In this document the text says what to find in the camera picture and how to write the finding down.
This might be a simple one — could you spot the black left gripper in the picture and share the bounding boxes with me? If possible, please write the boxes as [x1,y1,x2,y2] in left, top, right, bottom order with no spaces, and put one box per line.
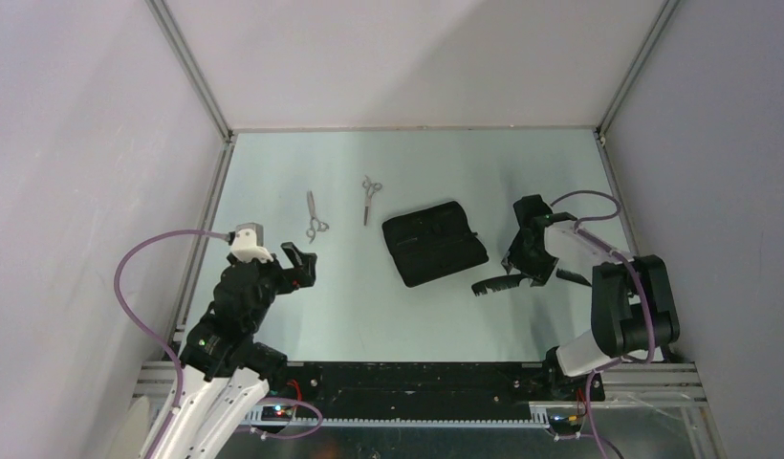
[244,241,316,332]

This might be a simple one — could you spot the black handled comb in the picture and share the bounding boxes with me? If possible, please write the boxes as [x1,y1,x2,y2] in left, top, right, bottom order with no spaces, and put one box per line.
[471,273,530,296]

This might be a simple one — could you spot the black zippered tool case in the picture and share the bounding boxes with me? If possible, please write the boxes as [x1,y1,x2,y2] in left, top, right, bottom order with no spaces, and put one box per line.
[381,201,489,288]

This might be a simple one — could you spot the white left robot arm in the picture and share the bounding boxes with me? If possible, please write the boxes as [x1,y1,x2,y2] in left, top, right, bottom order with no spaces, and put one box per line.
[140,242,317,458]

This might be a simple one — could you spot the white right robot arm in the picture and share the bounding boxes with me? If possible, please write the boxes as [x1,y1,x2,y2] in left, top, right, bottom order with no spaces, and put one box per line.
[502,194,681,400]

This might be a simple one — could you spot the silver hair scissors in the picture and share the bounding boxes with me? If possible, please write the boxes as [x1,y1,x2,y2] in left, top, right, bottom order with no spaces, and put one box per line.
[362,175,383,227]

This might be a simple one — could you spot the small black comb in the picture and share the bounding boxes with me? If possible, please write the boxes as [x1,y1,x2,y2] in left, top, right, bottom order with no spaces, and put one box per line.
[555,269,592,288]

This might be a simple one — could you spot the silver thinning scissors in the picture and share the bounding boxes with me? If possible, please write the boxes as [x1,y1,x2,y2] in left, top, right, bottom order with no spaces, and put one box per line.
[306,190,330,244]

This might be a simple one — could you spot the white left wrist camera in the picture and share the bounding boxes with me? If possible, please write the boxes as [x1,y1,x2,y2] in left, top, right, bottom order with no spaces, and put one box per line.
[229,222,274,264]

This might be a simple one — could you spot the aluminium frame rail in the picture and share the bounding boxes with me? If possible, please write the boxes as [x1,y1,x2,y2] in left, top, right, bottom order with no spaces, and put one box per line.
[161,136,236,362]

